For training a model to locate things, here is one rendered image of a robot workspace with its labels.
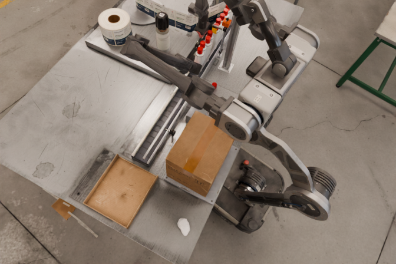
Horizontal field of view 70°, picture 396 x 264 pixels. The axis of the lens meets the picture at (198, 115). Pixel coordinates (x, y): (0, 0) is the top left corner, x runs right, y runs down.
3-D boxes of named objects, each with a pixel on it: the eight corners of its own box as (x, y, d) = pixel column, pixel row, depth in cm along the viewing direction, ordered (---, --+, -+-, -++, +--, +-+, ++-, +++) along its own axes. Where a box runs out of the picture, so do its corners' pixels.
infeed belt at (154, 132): (243, -8, 233) (244, -13, 229) (252, -5, 231) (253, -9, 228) (133, 159, 157) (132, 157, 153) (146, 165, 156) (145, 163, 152)
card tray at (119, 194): (118, 155, 158) (116, 153, 155) (158, 177, 154) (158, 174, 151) (84, 204, 144) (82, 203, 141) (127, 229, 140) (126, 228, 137)
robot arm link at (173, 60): (129, 59, 122) (140, 36, 119) (122, 53, 125) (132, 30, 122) (187, 77, 157) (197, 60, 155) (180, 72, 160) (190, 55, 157)
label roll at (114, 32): (134, 25, 200) (131, 8, 188) (131, 46, 191) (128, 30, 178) (105, 24, 199) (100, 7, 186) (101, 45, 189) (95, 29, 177)
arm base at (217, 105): (217, 128, 108) (221, 112, 98) (200, 116, 110) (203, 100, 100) (229, 113, 112) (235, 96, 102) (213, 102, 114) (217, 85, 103)
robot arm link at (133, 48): (110, 50, 115) (121, 29, 112) (128, 53, 128) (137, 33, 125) (198, 111, 107) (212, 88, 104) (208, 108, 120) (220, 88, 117)
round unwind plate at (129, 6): (136, -9, 218) (136, -10, 217) (171, 5, 213) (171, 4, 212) (113, 15, 204) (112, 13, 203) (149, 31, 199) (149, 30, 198)
